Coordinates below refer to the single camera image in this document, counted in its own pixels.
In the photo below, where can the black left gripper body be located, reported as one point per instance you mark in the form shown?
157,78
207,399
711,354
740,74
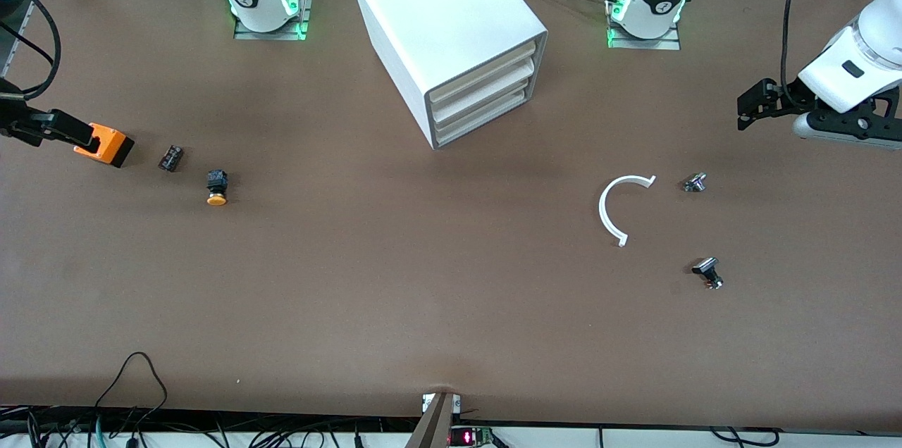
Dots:
788,97

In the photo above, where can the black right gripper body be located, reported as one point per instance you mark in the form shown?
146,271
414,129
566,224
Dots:
15,118

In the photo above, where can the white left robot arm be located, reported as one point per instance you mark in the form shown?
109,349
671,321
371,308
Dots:
867,39

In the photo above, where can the orange push button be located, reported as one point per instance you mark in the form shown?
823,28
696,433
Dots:
217,184

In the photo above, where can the small silver metal connector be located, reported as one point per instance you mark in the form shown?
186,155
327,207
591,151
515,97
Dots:
695,183

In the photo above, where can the small black terminal block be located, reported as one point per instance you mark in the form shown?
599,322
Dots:
171,158

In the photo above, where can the lower silver metal part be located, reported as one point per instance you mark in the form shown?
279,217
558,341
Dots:
705,266

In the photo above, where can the device with red display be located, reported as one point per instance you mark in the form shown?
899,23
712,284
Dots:
468,437

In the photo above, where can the orange button enclosure box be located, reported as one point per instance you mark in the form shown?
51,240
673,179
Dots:
113,145

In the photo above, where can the aluminium table edge rail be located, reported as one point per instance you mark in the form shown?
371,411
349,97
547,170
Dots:
25,22

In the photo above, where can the white semicircular bracket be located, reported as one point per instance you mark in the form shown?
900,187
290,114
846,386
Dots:
602,210

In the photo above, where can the white mount bracket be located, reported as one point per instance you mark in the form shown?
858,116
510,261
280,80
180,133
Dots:
427,402

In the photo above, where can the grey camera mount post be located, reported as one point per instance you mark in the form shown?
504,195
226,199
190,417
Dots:
433,430

